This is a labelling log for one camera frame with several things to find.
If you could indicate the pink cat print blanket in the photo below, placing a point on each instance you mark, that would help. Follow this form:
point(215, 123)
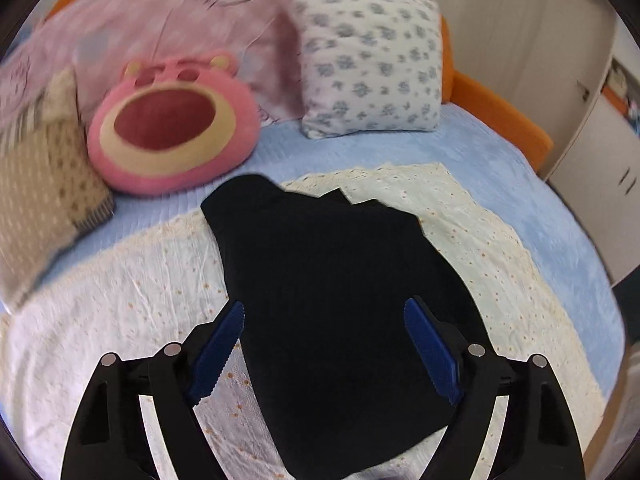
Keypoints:
point(150, 15)

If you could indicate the light blue bedspread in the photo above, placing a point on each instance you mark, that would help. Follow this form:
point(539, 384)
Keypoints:
point(500, 160)

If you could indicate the black jacket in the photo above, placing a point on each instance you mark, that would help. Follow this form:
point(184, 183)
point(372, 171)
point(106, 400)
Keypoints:
point(340, 310)

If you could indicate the beige polka dot pillow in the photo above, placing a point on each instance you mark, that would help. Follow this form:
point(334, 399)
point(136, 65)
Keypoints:
point(45, 175)

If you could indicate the white embroidered bed cloth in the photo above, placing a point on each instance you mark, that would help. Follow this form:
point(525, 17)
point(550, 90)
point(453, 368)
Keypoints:
point(125, 285)

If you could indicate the white floral pillow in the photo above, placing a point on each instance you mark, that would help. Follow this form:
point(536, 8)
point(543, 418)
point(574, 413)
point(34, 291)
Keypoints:
point(370, 60)

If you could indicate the white cabinet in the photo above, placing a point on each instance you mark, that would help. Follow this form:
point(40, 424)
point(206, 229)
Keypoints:
point(600, 160)

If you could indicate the orange bed frame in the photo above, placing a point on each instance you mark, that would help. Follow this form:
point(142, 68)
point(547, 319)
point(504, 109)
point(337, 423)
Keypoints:
point(480, 105)

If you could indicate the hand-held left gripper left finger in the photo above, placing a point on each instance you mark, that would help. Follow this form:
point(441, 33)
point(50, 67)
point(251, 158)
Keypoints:
point(220, 350)

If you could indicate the pink bear face cushion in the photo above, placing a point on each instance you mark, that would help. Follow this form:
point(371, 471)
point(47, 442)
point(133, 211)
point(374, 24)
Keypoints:
point(165, 170)

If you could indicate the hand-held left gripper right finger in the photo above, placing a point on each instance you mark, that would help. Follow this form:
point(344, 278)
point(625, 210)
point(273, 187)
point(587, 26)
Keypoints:
point(432, 355)

